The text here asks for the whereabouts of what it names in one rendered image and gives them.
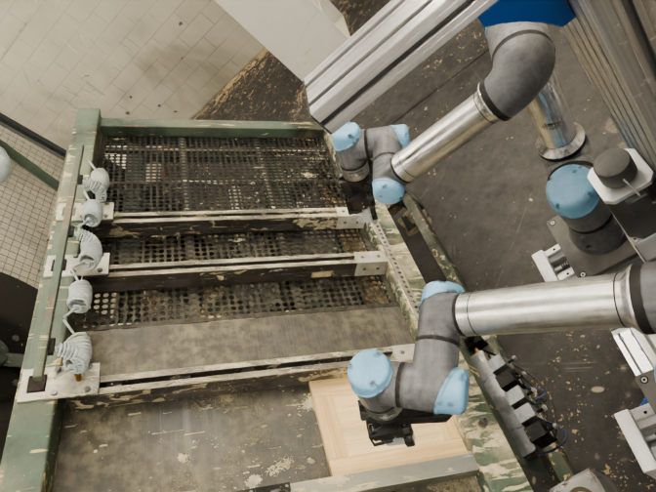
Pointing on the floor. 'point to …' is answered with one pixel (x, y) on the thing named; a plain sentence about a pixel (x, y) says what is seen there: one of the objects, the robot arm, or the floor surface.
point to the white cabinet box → (292, 29)
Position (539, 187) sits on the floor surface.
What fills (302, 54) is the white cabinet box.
